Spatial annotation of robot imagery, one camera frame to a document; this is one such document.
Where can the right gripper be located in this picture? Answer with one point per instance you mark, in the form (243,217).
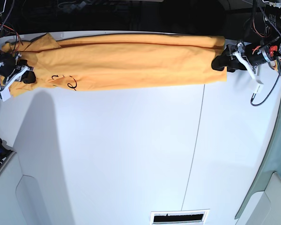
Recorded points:
(10,65)

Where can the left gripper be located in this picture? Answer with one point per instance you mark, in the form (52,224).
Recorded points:
(254,54)

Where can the orange t-shirt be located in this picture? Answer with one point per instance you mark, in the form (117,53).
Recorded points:
(120,61)

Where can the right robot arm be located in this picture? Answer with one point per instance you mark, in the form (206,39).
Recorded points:
(6,8)

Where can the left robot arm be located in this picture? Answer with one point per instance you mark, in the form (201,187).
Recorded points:
(271,12)

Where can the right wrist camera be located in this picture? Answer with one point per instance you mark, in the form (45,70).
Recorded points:
(5,95)

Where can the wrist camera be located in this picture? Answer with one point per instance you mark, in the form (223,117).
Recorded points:
(5,95)
(256,86)

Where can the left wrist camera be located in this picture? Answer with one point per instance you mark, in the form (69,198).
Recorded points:
(256,86)

